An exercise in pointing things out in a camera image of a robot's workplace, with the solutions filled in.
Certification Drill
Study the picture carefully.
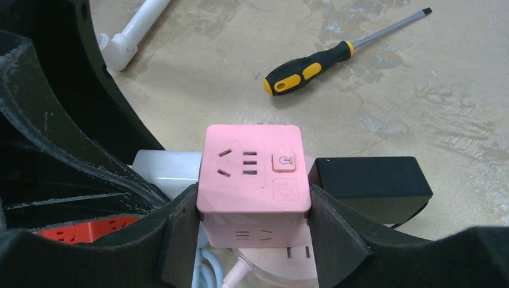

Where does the pink cube power socket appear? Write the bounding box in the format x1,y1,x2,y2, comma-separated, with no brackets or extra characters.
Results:
197,124,317,287

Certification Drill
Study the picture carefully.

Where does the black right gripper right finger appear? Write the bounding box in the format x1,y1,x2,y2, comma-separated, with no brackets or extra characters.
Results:
308,185,508,287

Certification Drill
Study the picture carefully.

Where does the black yellow flathead screwdriver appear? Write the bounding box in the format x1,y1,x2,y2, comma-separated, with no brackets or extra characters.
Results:
263,7,433,96

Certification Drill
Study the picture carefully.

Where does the red cube socket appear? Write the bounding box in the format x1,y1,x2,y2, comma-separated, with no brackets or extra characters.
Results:
34,216,139,244

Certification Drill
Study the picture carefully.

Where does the light blue coiled cable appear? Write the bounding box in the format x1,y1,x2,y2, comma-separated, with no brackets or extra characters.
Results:
190,228,224,288

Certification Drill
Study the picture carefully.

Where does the pink coiled cable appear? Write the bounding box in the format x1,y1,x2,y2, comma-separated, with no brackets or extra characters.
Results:
220,256,255,288

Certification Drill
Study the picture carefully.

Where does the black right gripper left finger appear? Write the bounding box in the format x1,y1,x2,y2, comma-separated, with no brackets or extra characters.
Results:
1,184,199,287

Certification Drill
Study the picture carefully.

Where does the white PVC pipe frame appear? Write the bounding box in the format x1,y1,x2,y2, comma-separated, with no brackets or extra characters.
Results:
95,0,170,72

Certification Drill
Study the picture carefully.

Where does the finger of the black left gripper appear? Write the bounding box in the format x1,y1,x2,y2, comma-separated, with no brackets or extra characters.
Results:
1,31,168,230
1,1,163,164

